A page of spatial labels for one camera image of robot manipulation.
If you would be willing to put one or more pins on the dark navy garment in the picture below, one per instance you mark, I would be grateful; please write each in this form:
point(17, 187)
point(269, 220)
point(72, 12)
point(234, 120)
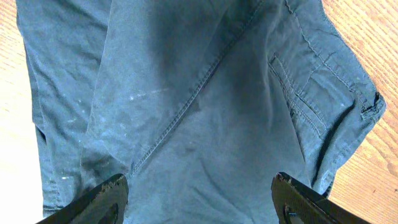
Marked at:
point(198, 103)

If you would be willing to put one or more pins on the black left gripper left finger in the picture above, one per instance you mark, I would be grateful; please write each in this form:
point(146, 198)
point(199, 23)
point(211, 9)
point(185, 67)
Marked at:
point(104, 204)

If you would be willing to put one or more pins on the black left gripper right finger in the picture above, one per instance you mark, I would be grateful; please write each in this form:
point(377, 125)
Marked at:
point(294, 203)

